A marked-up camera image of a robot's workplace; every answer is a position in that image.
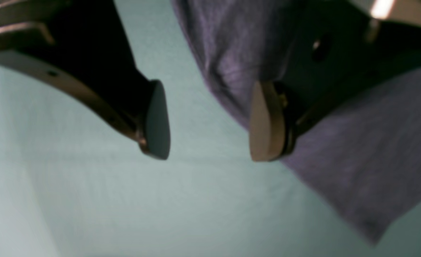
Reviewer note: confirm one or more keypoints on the teal table cloth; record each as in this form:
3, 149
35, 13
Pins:
70, 186

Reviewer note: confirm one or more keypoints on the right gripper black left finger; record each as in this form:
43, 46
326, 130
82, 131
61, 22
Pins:
80, 48

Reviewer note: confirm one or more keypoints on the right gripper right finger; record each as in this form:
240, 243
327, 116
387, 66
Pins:
341, 48

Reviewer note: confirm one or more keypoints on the blue-grey heathered T-shirt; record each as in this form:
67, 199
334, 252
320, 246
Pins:
364, 158

